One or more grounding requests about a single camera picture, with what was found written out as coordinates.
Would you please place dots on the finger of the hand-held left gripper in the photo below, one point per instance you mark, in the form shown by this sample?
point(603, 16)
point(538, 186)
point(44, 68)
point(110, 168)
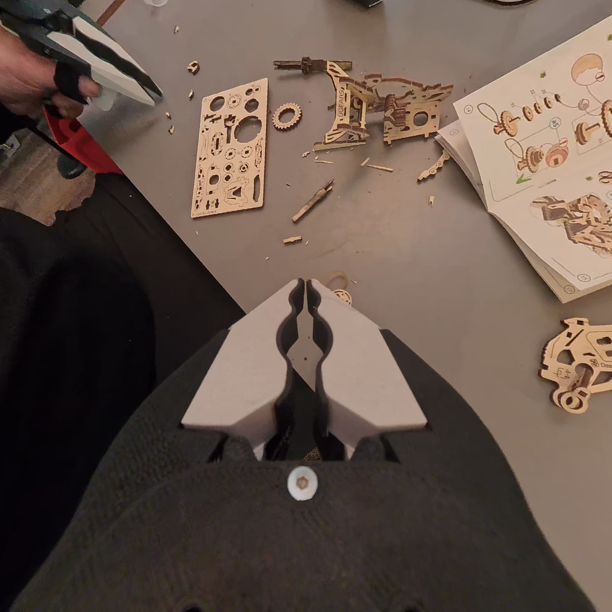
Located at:
point(119, 86)
point(107, 45)

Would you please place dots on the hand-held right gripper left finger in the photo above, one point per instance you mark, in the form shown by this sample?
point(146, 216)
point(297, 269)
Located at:
point(234, 382)

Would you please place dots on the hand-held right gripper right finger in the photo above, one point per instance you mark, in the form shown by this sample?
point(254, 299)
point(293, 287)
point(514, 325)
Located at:
point(373, 382)

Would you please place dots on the small curved wooden piece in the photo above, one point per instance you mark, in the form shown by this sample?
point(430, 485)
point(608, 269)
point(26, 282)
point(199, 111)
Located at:
point(193, 67)

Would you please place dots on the wooden wheel axle assembly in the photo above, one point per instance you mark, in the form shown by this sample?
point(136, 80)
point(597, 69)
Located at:
point(343, 296)

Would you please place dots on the wooden parts sheet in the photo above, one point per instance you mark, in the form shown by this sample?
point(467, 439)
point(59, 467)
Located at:
point(210, 191)

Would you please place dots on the white instruction booklet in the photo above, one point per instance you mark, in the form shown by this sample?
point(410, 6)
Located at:
point(535, 229)

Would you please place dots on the person's left hand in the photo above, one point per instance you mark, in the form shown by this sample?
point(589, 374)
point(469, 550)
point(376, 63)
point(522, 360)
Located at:
point(24, 76)

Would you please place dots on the red plastic crate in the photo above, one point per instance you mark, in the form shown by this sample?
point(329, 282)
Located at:
point(81, 143)

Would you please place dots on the black metal table leg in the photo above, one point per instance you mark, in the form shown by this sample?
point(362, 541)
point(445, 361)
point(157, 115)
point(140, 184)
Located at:
point(71, 167)

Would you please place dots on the small notched wooden peg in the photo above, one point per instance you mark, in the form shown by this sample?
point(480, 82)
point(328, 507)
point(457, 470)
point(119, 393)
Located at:
point(292, 239)

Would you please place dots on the dark wooden axle shaft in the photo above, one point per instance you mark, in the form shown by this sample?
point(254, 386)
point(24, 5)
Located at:
point(306, 64)

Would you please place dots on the wooden chassis assembly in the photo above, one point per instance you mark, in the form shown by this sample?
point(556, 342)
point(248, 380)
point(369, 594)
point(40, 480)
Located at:
point(559, 354)

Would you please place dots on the forked wooden rod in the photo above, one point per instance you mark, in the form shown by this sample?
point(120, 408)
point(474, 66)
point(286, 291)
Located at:
point(311, 203)

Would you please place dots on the toothed wooden strip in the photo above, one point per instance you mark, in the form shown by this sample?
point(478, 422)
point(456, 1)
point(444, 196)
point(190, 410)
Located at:
point(435, 167)

